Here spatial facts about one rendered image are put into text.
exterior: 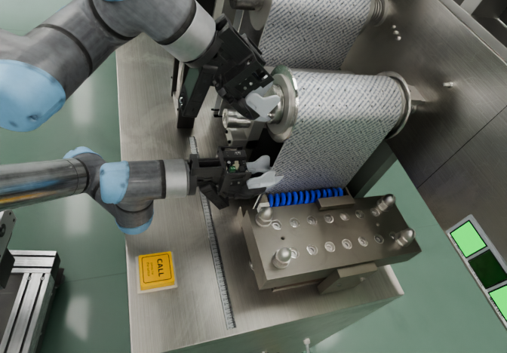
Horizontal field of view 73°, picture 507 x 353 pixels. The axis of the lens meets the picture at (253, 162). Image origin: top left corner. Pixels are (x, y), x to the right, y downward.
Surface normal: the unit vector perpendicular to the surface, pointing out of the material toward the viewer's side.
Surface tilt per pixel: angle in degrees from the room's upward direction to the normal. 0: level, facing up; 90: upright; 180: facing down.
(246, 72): 90
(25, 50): 4
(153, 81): 0
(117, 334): 0
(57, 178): 54
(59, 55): 39
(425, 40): 90
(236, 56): 90
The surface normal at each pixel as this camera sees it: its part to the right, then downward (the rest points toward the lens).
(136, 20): 0.00, 0.93
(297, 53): 0.25, 0.81
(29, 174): 0.82, -0.48
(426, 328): 0.25, -0.62
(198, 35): 0.61, 0.44
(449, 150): -0.93, 0.05
